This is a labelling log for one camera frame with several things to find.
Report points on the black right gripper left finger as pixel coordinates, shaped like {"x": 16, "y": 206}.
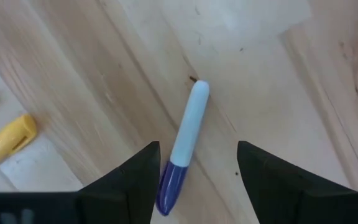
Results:
{"x": 129, "y": 193}

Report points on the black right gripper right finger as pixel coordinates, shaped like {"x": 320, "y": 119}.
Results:
{"x": 275, "y": 186}

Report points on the purple cap white marker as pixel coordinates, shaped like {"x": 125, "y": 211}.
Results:
{"x": 191, "y": 124}

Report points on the yellow cap white marker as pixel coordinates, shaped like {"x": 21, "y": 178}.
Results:
{"x": 9, "y": 140}

